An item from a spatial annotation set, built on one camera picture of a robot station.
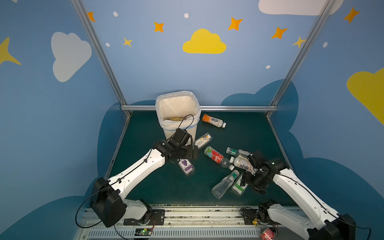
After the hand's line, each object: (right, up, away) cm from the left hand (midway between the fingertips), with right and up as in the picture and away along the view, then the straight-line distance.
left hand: (194, 152), depth 78 cm
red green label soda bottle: (+13, -4, +13) cm, 19 cm away
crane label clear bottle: (+6, +5, +20) cm, 21 cm away
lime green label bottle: (+23, -21, +3) cm, 31 cm away
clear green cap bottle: (+13, -20, 0) cm, 24 cm away
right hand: (+28, -17, -1) cm, 33 cm away
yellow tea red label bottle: (-12, +20, +24) cm, 33 cm away
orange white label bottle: (+29, -8, +10) cm, 32 cm away
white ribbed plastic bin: (-11, +25, +21) cm, 35 cm away
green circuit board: (-25, -37, -8) cm, 45 cm away
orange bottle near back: (+15, +18, +33) cm, 40 cm away
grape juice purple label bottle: (-5, -10, +10) cm, 15 cm away
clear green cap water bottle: (+27, -3, +17) cm, 32 cm away
